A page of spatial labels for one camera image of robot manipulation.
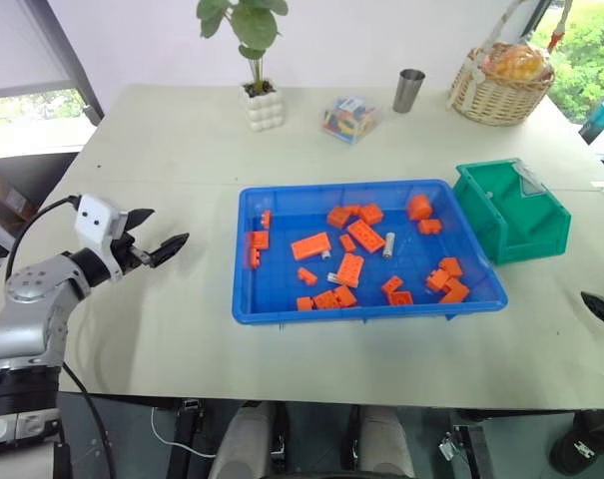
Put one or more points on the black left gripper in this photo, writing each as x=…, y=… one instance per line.
x=129, y=257

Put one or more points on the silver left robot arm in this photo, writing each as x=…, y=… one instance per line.
x=27, y=319

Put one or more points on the green plastic bin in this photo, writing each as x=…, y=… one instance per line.
x=483, y=209

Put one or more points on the clear box of coloured bricks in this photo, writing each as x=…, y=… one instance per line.
x=351, y=122

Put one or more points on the orange square block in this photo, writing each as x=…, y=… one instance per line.
x=260, y=240

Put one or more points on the blue plastic tray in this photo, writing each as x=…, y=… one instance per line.
x=276, y=239

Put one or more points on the black rounded shoe shape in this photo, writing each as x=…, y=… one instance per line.
x=588, y=444

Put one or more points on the clear label card holder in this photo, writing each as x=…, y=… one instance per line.
x=531, y=180

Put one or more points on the large flat orange block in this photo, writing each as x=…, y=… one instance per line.
x=310, y=247

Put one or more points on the white bubbly plant pot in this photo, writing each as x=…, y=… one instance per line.
x=264, y=112

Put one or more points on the teal water bottle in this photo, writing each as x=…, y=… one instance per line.
x=601, y=117

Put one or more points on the long orange studded block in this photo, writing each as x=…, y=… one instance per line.
x=366, y=235
x=350, y=269

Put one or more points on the grey rounded shape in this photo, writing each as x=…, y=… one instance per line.
x=386, y=444
x=244, y=444

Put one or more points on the green leafy plant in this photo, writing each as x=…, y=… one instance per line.
x=254, y=22

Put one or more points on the wrapped bread in basket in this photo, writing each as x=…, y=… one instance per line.
x=521, y=62

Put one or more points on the stainless steel cup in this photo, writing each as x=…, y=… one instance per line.
x=407, y=92

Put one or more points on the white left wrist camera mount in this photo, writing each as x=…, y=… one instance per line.
x=94, y=217

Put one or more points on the black window frame post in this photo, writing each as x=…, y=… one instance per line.
x=72, y=65

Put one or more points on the metal clamp bracket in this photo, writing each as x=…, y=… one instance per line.
x=453, y=444

